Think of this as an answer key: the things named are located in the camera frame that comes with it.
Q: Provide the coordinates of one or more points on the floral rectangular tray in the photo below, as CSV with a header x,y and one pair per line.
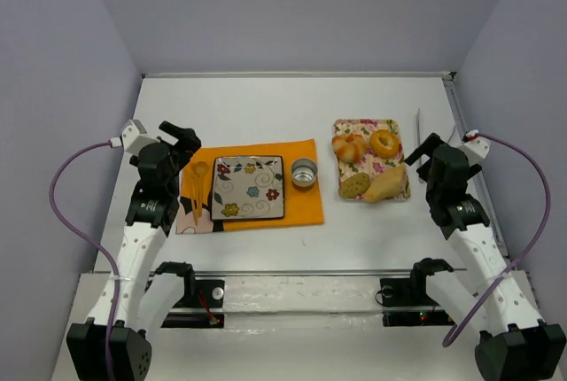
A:
x,y
370,163

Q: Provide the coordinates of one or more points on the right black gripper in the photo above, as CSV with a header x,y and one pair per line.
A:
x,y
425,152

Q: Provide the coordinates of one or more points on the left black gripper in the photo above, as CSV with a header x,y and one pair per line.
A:
x,y
182,140

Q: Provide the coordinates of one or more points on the triangular pastry bread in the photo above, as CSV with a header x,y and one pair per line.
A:
x,y
387,185

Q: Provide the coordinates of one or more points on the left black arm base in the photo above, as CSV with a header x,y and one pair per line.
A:
x,y
203,309

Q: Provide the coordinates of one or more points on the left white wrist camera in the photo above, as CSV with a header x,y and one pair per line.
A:
x,y
134,137

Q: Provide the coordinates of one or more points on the orange plastic spoon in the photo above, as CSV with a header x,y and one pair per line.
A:
x,y
199,171

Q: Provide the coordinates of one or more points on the golden bagel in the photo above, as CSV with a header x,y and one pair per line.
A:
x,y
384,143

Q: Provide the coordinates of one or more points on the square floral plate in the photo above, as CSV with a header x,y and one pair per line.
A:
x,y
247,188

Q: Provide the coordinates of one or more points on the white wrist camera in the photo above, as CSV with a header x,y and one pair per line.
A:
x,y
134,137
475,147

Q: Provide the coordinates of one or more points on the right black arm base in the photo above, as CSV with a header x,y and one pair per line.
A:
x,y
404,308

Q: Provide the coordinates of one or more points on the metal tongs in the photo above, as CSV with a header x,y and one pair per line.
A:
x,y
418,127

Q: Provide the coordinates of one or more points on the orange cartoon placemat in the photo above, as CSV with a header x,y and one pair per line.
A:
x,y
302,207

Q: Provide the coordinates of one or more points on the striped round bread roll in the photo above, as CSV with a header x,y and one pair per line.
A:
x,y
349,148

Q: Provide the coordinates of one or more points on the small metal cup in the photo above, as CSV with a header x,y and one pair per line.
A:
x,y
304,173

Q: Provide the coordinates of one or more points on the green speckled cookie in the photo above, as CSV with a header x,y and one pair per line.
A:
x,y
354,186

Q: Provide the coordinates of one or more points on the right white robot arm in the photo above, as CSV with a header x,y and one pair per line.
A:
x,y
514,341

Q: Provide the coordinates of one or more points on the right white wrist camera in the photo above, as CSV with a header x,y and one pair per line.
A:
x,y
475,147

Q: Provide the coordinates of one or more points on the metal table rail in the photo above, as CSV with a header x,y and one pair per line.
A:
x,y
326,272

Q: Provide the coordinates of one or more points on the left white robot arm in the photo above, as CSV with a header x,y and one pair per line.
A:
x,y
113,342

